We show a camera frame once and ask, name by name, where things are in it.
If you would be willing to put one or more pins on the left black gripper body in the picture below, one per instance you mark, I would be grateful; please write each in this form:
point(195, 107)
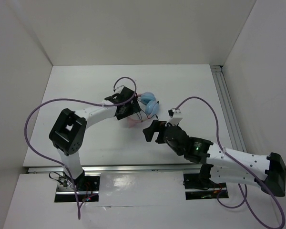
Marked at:
point(130, 109)

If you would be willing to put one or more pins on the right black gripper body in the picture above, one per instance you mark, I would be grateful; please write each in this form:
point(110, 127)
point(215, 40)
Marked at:
point(161, 139)

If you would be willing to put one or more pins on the pink blue cat-ear headphones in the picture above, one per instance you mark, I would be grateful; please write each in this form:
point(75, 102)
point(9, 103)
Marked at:
point(151, 104)

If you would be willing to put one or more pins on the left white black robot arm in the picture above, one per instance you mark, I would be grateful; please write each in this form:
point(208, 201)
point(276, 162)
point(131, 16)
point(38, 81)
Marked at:
point(68, 132)

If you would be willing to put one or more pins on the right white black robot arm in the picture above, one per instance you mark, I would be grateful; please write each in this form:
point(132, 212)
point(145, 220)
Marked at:
point(222, 165)

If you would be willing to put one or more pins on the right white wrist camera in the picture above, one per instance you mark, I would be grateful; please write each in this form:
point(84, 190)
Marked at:
point(175, 116)

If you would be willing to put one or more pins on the front aluminium rail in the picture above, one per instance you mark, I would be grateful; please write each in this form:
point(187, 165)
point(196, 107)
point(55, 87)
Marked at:
point(131, 168)

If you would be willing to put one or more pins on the aluminium rail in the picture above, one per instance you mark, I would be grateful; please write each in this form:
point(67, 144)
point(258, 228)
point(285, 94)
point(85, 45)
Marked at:
point(131, 168)
point(228, 109)

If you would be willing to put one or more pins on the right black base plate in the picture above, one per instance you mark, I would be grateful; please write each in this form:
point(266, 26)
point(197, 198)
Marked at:
point(197, 190)

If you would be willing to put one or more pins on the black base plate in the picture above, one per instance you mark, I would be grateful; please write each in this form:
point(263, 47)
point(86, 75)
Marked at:
point(87, 191)
point(197, 190)

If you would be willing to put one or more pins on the right side aluminium rail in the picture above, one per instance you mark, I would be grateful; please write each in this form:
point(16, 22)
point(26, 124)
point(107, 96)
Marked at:
point(228, 109)

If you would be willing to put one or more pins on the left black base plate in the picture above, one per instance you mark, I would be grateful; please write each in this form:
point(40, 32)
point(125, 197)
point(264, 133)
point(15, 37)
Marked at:
point(87, 191)

